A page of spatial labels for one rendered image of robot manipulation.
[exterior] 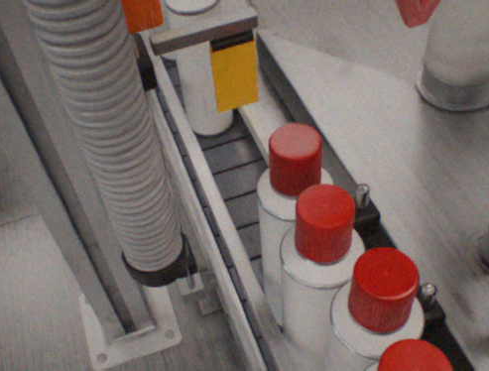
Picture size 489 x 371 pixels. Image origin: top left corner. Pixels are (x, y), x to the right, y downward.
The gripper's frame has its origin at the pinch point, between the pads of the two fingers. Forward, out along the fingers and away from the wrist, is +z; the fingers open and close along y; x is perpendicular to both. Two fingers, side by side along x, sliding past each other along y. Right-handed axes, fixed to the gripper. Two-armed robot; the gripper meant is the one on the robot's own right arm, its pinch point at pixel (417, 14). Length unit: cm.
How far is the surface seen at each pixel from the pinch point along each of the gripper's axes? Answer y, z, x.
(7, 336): 3.1, 25.5, 39.2
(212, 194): 1.1, 12.8, 16.5
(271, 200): -7.7, 4.6, 14.3
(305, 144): -7.6, 0.6, 11.8
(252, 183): 7.8, 21.1, 11.1
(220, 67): -0.7, -1.2, 14.7
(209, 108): 15.6, 16.7, 12.5
